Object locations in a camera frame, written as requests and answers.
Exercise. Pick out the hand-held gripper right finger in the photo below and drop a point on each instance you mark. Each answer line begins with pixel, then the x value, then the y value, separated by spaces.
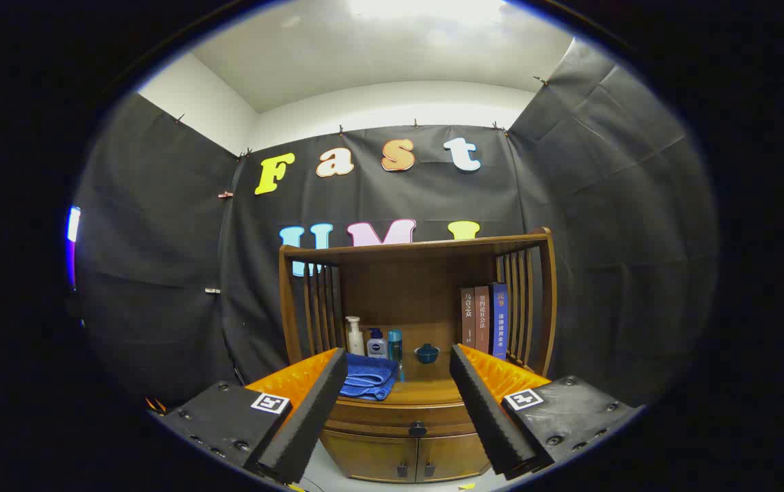
pixel 484 410

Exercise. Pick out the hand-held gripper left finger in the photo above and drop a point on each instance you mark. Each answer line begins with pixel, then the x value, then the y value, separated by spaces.
pixel 309 410

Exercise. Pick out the wooden drawer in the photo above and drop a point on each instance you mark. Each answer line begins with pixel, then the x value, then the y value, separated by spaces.
pixel 371 418

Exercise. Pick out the wooden cabinet door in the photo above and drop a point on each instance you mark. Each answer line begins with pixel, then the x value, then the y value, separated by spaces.
pixel 453 456
pixel 371 454

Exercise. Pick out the wooden countertop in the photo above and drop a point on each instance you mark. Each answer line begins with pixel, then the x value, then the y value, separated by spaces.
pixel 426 389

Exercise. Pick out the wooden cabinet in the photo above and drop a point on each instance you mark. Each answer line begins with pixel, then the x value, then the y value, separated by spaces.
pixel 405 287

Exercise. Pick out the folded blue towel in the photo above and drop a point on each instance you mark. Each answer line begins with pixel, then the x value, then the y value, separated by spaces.
pixel 368 376

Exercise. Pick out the dark blue lidded teacup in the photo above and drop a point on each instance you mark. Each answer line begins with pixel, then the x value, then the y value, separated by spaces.
pixel 426 354

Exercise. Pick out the white pump bottle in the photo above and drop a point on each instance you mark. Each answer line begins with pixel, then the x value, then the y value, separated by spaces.
pixel 355 342

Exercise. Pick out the reddish brown book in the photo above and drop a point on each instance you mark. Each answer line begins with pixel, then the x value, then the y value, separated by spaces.
pixel 482 321

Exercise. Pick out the blue book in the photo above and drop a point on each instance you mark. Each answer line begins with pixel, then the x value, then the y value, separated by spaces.
pixel 499 321

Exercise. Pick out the white bottle with blue cap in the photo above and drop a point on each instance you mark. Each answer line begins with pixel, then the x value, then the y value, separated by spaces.
pixel 376 347

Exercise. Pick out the dark brown book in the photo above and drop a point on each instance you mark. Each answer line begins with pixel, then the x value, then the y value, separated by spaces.
pixel 467 318

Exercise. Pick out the teal slim bottle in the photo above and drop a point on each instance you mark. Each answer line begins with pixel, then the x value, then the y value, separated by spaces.
pixel 396 345

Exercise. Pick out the black backdrop cloth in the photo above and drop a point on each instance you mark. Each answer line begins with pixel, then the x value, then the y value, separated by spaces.
pixel 159 273

